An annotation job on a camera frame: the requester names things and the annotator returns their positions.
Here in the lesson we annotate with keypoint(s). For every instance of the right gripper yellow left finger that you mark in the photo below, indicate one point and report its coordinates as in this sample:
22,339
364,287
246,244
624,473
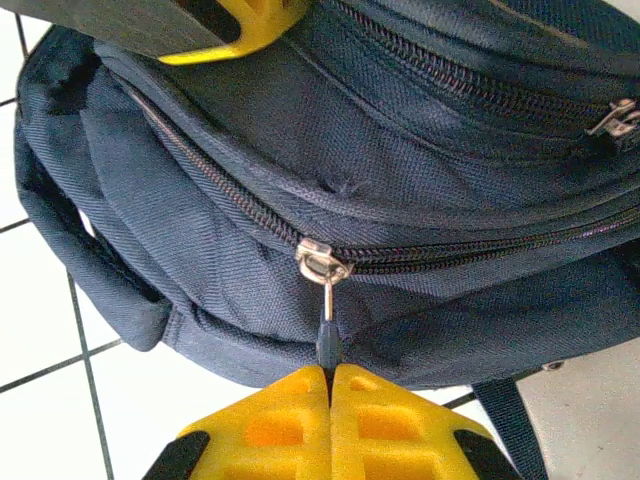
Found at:
270,435

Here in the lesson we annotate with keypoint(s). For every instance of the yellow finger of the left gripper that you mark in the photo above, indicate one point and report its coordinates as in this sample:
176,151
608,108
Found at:
250,25

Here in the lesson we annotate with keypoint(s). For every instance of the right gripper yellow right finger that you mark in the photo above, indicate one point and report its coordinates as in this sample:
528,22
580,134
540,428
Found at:
390,435

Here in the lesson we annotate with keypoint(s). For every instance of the navy blue backpack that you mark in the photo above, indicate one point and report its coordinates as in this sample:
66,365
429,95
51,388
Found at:
400,175

